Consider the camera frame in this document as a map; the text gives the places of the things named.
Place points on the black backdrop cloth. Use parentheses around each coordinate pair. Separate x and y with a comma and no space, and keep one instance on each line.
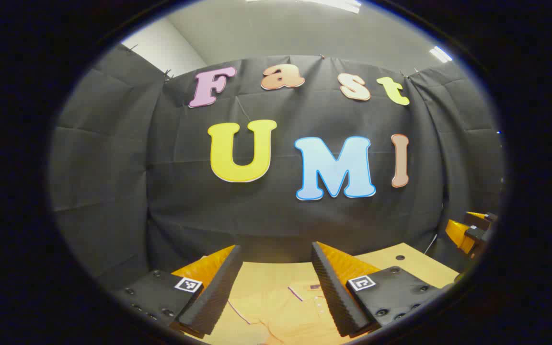
(266,220)

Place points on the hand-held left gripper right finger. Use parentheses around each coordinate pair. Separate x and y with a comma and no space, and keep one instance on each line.
(331,292)

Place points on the orange T-shirt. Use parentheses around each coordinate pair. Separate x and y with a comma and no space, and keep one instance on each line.
(281,311)

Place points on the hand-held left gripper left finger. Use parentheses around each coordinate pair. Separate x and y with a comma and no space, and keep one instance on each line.
(218,292)

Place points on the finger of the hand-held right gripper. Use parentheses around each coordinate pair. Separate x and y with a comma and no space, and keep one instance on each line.
(479,218)
(460,237)

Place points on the ceiling light panel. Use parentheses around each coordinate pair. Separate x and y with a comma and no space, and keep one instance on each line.
(441,53)

